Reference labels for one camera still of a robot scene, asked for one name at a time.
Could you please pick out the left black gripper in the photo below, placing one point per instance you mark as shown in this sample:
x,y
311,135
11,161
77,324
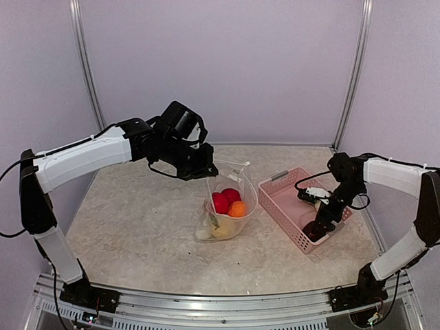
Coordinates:
x,y
202,170

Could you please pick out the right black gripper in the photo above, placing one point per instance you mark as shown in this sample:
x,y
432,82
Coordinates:
x,y
324,210

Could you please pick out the dark purple fruit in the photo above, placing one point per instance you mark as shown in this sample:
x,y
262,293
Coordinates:
x,y
311,232

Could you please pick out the red apple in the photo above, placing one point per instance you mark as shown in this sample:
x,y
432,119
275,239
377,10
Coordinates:
x,y
232,195

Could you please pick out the clear dotted zip bag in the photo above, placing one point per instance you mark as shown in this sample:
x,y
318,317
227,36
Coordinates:
x,y
237,176

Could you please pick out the orange fruit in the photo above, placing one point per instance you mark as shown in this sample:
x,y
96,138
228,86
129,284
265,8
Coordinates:
x,y
238,209

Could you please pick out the white radish with leaves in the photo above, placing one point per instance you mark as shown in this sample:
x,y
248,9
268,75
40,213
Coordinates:
x,y
205,228

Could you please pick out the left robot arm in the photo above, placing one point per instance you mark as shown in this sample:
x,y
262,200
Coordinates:
x,y
176,137

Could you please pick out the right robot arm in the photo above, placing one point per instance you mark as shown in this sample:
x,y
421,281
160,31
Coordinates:
x,y
353,174

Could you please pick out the pink perforated plastic basket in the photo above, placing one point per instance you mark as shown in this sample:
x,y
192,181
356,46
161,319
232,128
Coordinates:
x,y
278,196

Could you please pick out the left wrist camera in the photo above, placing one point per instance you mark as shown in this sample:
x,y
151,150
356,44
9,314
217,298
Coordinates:
x,y
194,137

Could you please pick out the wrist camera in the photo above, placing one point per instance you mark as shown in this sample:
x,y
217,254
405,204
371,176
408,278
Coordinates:
x,y
194,137
313,195

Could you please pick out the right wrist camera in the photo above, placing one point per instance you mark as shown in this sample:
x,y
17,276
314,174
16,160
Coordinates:
x,y
313,195

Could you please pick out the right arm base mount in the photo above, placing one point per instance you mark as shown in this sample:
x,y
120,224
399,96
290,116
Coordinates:
x,y
367,290

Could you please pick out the front aluminium rail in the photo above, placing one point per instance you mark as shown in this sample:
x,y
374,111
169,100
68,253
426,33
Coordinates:
x,y
140,309

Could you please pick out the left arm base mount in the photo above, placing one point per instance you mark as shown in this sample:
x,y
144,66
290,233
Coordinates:
x,y
83,294

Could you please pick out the left aluminium frame post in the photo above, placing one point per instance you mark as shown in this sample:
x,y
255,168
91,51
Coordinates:
x,y
81,45

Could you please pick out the aluminium frame post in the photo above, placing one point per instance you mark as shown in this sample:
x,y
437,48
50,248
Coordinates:
x,y
81,45
356,70

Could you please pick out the right aluminium frame post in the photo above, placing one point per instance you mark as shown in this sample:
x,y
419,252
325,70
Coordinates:
x,y
356,70

